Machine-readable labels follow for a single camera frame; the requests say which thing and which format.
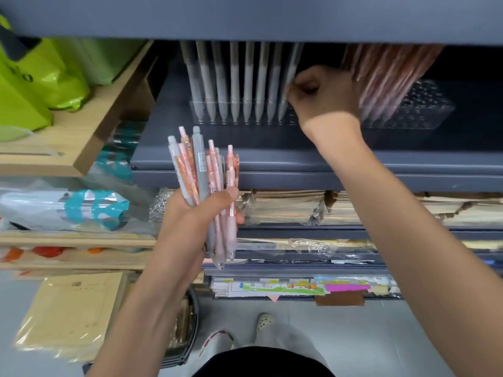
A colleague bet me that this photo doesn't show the person's left hand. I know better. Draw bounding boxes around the person's left hand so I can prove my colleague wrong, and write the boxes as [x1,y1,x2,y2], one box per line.
[156,187,245,288]

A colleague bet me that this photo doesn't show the person's right hand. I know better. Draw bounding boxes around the person's right hand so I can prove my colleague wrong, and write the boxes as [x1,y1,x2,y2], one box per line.
[286,66,364,135]

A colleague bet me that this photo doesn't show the bunch of pink and grey pens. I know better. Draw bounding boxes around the bunch of pink and grey pens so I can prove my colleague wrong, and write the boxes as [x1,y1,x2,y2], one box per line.
[167,126,241,271]

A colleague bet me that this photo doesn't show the single grey pen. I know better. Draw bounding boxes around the single grey pen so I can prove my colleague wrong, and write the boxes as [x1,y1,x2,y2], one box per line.
[277,42,305,122]

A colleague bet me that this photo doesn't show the person's right forearm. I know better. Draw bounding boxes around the person's right forearm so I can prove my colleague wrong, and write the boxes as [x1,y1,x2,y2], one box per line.
[304,115,503,377]

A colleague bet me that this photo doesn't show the person's left forearm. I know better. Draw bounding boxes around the person's left forearm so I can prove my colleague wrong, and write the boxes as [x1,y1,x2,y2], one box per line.
[84,247,205,377]

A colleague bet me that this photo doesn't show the crumpled clear cellophane wrap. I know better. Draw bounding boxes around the crumpled clear cellophane wrap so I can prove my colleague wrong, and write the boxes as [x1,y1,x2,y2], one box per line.
[149,188,174,223]

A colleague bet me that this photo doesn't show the stack of brown paper envelopes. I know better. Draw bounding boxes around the stack of brown paper envelopes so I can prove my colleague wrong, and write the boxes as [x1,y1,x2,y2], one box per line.
[236,189,327,226]
[325,191,503,228]

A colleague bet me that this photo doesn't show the row of grey pens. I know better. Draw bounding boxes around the row of grey pens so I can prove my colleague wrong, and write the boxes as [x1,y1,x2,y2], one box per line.
[180,41,284,124]

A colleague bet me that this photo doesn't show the grey metal shelving unit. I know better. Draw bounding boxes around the grey metal shelving unit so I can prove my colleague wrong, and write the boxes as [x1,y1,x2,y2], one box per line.
[0,0,503,301]

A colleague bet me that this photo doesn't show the cluster of pink patterned pens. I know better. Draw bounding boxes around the cluster of pink patterned pens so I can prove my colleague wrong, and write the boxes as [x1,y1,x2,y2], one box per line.
[341,44,445,122]

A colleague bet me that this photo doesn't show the clear wrapped paper packets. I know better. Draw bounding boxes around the clear wrapped paper packets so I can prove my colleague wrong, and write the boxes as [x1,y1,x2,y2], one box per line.
[236,238,379,258]

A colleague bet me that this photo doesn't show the colourful sticker sheets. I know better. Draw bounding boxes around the colourful sticker sheets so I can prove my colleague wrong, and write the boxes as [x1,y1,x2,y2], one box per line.
[211,275,402,300]

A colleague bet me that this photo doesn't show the teal and white plastic bag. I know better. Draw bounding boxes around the teal and white plastic bag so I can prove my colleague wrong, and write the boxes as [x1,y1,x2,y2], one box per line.
[87,121,149,186]
[0,188,131,233]

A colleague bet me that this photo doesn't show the black shopping basket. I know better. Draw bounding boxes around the black shopping basket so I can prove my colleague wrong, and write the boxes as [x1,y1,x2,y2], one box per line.
[160,286,200,369]

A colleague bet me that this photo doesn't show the brown paper piece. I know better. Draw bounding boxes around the brown paper piece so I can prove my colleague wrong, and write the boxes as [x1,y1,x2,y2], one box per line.
[314,290,366,307]

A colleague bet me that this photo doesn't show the wooden shelving unit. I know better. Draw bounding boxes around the wooden shelving unit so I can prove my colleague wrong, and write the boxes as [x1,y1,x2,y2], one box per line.
[0,40,205,284]

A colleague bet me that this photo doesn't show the grey trousers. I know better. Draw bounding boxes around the grey trousers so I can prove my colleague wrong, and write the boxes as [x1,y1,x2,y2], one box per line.
[231,323,330,370]

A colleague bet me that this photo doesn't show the black shirt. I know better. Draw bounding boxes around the black shirt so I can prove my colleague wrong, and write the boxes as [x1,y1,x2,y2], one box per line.
[192,346,335,377]

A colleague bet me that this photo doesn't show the orange printed packets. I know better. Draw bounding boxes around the orange printed packets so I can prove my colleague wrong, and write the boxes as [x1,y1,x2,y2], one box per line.
[0,246,105,264]

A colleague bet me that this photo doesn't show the pale green plastic bag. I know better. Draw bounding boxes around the pale green plastic bag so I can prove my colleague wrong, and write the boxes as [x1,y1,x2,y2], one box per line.
[53,38,148,87]

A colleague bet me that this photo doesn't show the yellow paper packet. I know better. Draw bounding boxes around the yellow paper packet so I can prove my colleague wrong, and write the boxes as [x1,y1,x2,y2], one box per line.
[14,271,131,364]

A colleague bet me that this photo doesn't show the lime green plastic bag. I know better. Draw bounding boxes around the lime green plastic bag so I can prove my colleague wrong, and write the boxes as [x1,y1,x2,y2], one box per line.
[21,37,92,113]
[0,15,54,132]

